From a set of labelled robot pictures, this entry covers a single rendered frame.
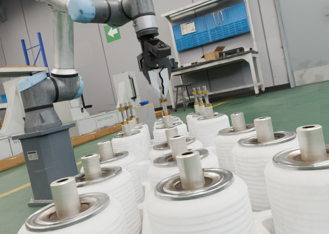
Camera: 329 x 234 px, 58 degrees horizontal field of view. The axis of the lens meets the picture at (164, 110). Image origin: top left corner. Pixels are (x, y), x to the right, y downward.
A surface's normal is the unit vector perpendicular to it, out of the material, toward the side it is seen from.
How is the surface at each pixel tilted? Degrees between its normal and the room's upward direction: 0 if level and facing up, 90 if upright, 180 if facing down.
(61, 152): 90
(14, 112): 90
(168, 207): 43
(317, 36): 90
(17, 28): 90
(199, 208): 57
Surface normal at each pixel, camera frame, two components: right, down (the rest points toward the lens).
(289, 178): -0.80, -0.36
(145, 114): 0.02, 0.05
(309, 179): -0.57, -0.40
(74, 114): 0.87, -0.15
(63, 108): -0.46, 0.14
